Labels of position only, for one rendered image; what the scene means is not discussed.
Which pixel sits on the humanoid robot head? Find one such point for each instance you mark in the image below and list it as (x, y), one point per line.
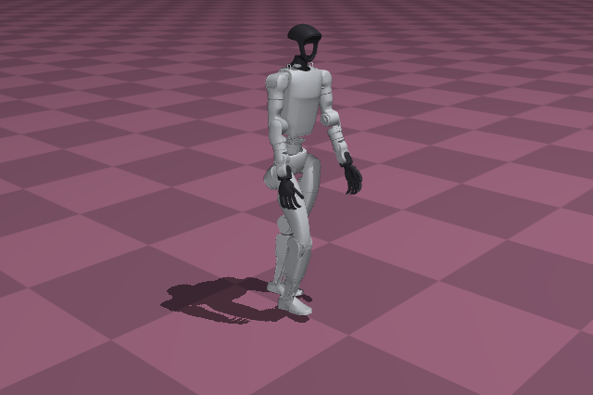
(304, 34)

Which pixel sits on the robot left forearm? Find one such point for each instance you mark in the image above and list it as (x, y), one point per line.
(338, 142)

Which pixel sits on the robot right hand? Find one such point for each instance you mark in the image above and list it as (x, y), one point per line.
(287, 190)

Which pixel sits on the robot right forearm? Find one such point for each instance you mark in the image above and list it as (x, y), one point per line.
(278, 142)

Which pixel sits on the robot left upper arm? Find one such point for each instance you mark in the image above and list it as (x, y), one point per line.
(329, 116)

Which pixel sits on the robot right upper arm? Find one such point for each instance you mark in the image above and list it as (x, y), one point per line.
(276, 84)

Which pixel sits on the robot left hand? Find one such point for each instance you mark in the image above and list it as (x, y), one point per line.
(353, 176)

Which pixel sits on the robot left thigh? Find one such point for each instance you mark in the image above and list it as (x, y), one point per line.
(309, 185)

